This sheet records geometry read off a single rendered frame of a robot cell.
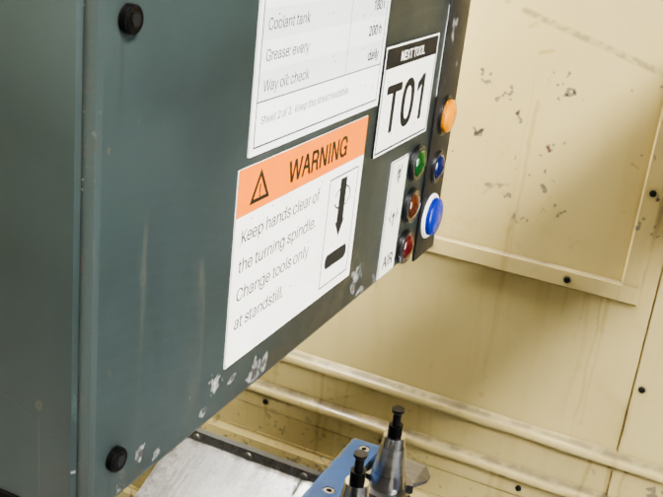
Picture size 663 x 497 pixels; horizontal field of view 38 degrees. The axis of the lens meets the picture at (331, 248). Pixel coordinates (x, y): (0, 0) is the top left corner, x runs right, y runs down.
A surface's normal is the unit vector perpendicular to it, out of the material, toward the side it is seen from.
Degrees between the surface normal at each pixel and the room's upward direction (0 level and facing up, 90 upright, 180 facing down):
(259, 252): 90
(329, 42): 90
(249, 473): 25
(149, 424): 90
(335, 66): 90
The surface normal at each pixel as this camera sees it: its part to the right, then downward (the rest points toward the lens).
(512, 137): -0.42, 0.29
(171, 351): 0.90, 0.25
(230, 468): -0.07, -0.72
